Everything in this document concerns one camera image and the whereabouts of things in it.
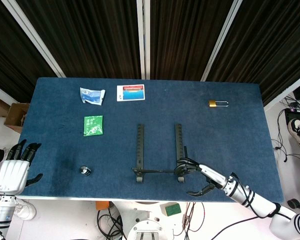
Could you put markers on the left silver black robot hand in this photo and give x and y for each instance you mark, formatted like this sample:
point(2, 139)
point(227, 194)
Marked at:
point(12, 175)

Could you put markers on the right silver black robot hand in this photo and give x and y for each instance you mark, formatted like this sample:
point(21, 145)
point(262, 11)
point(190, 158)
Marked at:
point(212, 175)

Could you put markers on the black folding stand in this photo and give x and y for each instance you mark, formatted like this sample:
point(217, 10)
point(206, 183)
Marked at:
point(140, 150)

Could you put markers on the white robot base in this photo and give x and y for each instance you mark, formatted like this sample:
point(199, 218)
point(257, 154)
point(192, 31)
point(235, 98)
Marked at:
point(142, 222)

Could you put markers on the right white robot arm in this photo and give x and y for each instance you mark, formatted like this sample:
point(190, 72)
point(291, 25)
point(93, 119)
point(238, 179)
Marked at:
point(260, 202)

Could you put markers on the blue felt table cover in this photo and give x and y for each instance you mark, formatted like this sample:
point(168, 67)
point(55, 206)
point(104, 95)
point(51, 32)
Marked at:
point(227, 140)

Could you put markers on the green tan block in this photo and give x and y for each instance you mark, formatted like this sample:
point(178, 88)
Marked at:
point(171, 209)

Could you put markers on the brown cardboard box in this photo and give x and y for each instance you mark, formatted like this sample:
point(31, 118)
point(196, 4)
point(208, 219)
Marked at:
point(15, 117)

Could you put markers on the brass padlock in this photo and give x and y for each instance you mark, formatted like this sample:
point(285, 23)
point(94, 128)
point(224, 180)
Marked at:
point(212, 103)

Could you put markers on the small black round knob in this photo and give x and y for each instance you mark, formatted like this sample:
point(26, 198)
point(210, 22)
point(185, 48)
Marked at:
point(85, 170)

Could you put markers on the black caster wheel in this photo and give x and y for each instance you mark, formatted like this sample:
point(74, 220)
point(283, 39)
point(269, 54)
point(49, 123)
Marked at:
point(294, 203)

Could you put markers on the orange block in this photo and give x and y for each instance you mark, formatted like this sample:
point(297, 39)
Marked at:
point(101, 205)

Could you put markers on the green sachet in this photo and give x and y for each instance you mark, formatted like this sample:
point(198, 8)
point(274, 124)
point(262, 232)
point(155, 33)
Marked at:
point(93, 125)

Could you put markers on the black white sneaker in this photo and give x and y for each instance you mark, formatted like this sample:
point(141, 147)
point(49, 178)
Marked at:
point(298, 132)

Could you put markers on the blue white crumpled packet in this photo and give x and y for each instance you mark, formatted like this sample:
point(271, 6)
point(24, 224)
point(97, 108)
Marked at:
point(92, 95)

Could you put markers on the red blue picture card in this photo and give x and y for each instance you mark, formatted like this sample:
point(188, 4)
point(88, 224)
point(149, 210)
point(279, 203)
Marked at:
point(130, 92)

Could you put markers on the black ribbed curtain panel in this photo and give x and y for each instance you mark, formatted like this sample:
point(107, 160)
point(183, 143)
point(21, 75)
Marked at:
point(12, 50)
point(185, 37)
point(270, 45)
point(90, 37)

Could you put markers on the white frame post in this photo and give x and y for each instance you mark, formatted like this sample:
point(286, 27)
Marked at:
point(221, 40)
point(143, 37)
point(287, 92)
point(0, 92)
point(32, 37)

